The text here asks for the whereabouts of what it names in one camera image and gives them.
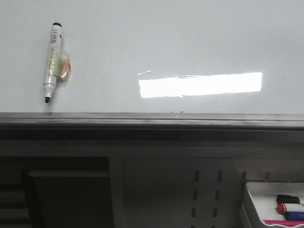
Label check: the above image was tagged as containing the white black whiteboard marker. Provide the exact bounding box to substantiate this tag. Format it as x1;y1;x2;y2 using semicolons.
43;22;71;104

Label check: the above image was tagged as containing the white whiteboard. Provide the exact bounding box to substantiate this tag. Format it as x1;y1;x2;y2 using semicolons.
0;0;304;114

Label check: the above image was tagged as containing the grey whiteboard bottom ledge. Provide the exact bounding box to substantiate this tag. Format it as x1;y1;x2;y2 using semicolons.
0;113;304;142

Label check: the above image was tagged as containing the white pegboard panel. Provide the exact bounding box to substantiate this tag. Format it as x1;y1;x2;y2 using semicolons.
110;156;304;228

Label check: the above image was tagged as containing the dark shelf unit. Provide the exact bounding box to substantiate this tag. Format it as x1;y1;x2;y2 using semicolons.
0;157;114;228

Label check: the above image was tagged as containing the white plastic storage tray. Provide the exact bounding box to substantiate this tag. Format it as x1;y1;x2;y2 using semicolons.
240;182;304;228

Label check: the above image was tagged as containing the black marker cap in tray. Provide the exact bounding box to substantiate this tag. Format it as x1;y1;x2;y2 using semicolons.
276;194;301;204

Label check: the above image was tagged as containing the red capped marker in tray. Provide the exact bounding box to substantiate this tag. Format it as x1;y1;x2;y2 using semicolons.
276;203;304;215

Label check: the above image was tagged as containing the blue capped marker in tray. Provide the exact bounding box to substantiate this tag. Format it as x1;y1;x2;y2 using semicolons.
285;211;304;221

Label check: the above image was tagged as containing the pink item in tray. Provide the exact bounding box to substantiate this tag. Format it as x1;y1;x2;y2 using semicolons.
263;220;304;227

